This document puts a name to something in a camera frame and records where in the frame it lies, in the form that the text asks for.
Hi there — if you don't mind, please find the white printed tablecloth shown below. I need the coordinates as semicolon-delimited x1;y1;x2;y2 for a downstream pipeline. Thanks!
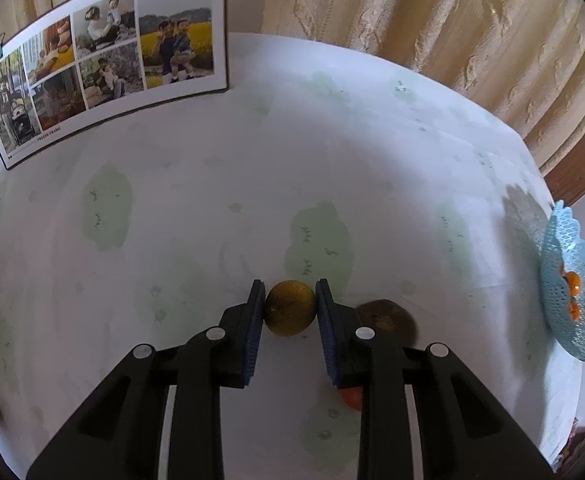
0;32;585;480

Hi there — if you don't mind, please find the brown wooden cabinet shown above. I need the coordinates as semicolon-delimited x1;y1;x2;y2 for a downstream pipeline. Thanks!
544;122;585;207

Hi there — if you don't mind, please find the light blue lattice basket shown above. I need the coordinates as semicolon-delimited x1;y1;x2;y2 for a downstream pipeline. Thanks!
539;200;585;362

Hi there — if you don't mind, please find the yellow-green lemon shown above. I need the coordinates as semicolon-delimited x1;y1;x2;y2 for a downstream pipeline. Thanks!
264;280;319;337

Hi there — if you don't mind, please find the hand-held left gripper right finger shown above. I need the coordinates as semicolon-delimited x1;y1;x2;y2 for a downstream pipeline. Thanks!
315;278;556;480

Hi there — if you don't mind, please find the photo collage board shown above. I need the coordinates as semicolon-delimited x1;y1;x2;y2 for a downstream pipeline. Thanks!
0;0;230;171

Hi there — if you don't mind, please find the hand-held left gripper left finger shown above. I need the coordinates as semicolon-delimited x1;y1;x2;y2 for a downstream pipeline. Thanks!
26;279;266;480

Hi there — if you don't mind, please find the brown rough round fruit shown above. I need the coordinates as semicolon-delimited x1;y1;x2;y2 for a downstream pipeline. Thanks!
355;299;419;349

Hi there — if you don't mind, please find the red tomato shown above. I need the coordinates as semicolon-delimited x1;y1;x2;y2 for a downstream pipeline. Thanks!
341;387;364;412

